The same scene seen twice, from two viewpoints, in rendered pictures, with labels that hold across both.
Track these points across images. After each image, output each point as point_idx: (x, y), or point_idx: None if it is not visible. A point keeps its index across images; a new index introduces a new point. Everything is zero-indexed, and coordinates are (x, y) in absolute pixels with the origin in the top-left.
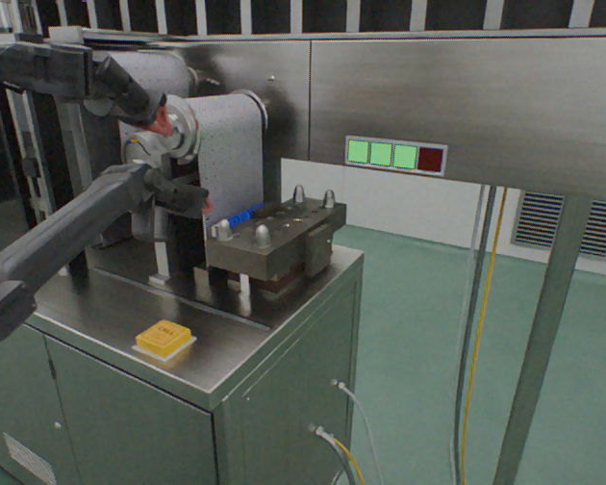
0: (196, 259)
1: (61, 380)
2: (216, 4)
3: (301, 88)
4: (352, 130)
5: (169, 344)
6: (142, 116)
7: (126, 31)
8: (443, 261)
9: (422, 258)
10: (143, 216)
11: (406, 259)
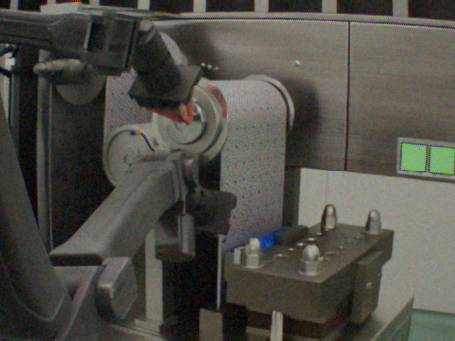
0: (194, 302)
1: None
2: None
3: (337, 76)
4: (405, 130)
5: None
6: (174, 96)
7: (120, 7)
8: None
9: (438, 337)
10: (171, 222)
11: (416, 340)
